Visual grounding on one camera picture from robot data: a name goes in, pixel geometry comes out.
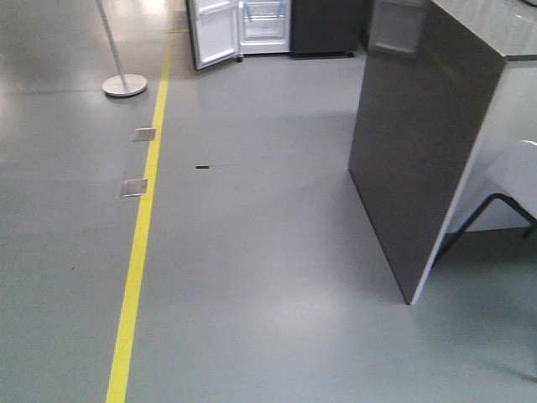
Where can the dark grey fridge unit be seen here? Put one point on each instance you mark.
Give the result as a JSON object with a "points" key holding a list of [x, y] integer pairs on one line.
{"points": [[327, 27]]}

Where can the silver floor socket plate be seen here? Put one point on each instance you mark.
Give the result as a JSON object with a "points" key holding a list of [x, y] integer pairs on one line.
{"points": [[144, 134]]}

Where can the fridge door with bins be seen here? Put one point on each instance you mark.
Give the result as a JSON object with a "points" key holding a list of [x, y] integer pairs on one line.
{"points": [[213, 26]]}

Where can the silver floor stand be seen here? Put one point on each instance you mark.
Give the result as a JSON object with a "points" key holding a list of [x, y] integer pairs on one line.
{"points": [[122, 84]]}

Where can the grey kitchen island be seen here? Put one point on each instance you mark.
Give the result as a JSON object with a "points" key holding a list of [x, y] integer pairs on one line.
{"points": [[448, 87]]}

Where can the white chair black legs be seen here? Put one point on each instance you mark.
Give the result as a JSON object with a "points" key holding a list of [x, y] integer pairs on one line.
{"points": [[514, 171]]}

